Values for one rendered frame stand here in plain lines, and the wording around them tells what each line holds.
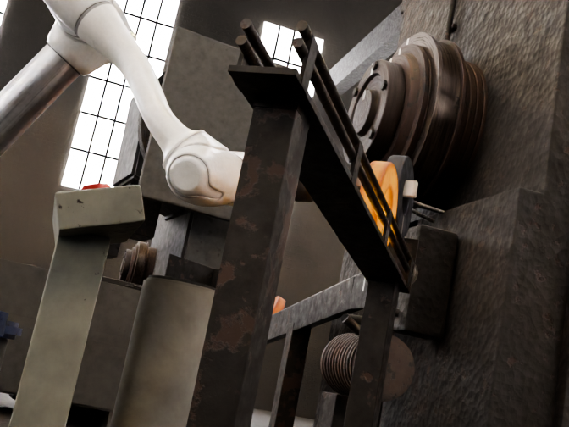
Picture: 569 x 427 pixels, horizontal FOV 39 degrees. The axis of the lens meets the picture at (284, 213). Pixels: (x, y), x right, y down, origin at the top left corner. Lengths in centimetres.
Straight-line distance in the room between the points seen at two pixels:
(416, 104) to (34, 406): 119
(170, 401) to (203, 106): 363
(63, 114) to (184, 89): 769
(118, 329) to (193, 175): 288
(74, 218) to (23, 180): 1101
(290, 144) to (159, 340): 43
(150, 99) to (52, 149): 1063
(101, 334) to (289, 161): 341
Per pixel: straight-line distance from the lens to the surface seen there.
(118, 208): 105
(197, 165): 137
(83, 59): 191
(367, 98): 205
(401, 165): 145
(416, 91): 195
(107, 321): 420
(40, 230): 1194
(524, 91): 187
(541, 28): 190
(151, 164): 452
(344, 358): 157
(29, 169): 1208
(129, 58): 168
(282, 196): 82
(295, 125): 84
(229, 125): 471
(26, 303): 417
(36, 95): 192
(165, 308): 116
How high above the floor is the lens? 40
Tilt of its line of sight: 12 degrees up
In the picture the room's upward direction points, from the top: 11 degrees clockwise
